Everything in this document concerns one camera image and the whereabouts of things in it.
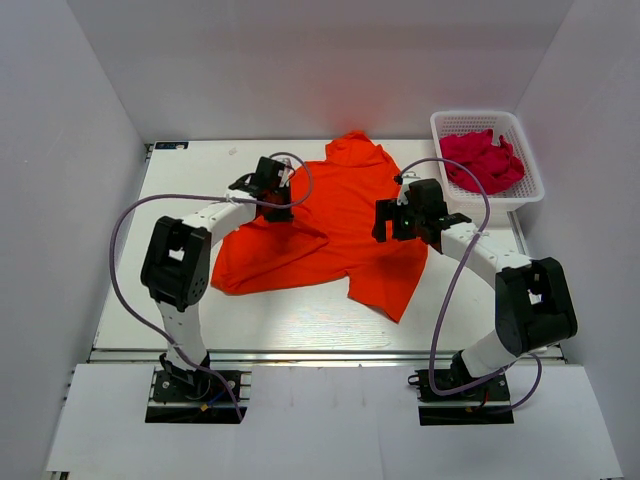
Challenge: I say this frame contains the orange t shirt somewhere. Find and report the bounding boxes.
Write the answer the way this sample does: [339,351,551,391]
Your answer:
[211,131,428,322]

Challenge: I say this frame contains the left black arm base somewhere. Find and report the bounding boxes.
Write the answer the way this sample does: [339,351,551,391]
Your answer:
[150,354,231,404]

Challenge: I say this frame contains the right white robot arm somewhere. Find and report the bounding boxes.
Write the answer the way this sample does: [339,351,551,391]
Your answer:
[372,175,578,399]

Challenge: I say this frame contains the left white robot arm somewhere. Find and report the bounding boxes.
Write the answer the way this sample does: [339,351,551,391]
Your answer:
[141,157,293,399]

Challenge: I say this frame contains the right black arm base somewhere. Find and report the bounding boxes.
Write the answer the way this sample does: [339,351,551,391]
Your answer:
[407,369,510,407]

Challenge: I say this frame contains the magenta t shirt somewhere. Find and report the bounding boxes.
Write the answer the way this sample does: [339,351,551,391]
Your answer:
[439,129,525,195]

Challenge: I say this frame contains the white plastic basket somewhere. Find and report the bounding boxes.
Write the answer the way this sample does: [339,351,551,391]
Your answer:
[430,110,545,212]

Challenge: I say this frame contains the blue label sticker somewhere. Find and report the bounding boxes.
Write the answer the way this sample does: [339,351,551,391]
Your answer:
[154,141,189,150]

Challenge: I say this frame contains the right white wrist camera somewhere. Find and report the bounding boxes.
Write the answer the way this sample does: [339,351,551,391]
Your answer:
[396,178,410,206]

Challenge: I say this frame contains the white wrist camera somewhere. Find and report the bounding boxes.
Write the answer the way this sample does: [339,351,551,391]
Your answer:
[396,178,410,206]
[277,157,296,188]

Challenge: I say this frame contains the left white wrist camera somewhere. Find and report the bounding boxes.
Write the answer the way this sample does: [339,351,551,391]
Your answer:
[277,157,296,188]

